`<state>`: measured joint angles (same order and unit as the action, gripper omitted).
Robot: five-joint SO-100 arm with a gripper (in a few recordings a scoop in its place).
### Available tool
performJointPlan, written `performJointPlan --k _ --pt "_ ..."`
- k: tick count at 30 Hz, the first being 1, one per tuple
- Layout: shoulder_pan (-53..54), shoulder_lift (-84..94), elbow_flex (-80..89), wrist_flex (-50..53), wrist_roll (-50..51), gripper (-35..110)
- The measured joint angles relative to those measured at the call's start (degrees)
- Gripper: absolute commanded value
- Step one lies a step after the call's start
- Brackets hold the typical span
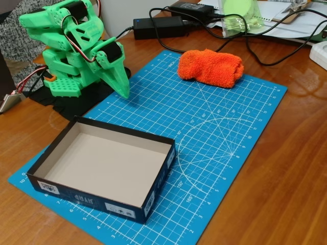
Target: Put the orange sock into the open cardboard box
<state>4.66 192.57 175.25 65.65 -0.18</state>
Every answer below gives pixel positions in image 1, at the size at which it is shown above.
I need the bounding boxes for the grey flat controller box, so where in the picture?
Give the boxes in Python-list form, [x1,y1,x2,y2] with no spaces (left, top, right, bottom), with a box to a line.
[0,92,22,114]

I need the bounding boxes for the large black power adapter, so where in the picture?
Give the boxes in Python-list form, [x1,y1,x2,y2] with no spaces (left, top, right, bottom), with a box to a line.
[132,16,191,40]

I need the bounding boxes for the brown clipboard with metal clip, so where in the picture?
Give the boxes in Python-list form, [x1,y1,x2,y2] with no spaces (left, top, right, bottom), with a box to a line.
[270,0,313,25]

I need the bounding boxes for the black thin cable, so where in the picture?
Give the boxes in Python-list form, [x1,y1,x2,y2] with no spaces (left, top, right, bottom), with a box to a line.
[240,9,327,67]

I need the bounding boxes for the black adapter output cable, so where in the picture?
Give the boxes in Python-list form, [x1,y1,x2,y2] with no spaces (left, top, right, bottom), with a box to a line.
[101,26,135,43]

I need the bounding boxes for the black cardboard box tray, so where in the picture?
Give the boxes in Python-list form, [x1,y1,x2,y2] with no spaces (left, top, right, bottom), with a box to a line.
[26,115,176,225]

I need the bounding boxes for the grey speckled fabric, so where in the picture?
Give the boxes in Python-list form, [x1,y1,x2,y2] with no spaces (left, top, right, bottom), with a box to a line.
[0,0,50,88]

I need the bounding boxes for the pale green device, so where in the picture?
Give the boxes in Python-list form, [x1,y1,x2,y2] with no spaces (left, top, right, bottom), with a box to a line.
[312,22,327,43]

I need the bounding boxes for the blue cutting mat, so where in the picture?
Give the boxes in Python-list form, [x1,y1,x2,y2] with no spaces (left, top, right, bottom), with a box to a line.
[7,50,289,245]

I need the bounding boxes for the slim black power adapter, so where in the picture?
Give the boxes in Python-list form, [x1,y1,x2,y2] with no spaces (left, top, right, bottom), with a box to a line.
[169,0,218,17]

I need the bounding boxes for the green transparent plastic object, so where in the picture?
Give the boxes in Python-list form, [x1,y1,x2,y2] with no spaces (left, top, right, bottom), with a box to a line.
[219,0,265,39]

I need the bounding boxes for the red and black wire bundle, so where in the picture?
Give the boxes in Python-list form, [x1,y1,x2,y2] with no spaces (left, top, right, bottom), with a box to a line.
[14,65,50,95]

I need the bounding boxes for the white plastic block holder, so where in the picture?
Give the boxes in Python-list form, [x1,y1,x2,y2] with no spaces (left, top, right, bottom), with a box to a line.
[309,42,327,68]

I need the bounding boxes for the orange fluffy towel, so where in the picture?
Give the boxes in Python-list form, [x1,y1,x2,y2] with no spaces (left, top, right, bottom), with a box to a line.
[177,49,244,89]

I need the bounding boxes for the black base pad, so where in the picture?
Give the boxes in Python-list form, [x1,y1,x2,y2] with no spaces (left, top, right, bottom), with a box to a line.
[29,65,132,121]

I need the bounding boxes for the white paper sheets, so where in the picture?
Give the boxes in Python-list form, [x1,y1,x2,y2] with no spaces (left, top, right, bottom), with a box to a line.
[198,0,327,47]

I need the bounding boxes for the black looped power cable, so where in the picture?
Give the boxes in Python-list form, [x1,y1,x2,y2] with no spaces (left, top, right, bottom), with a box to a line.
[149,7,256,56]

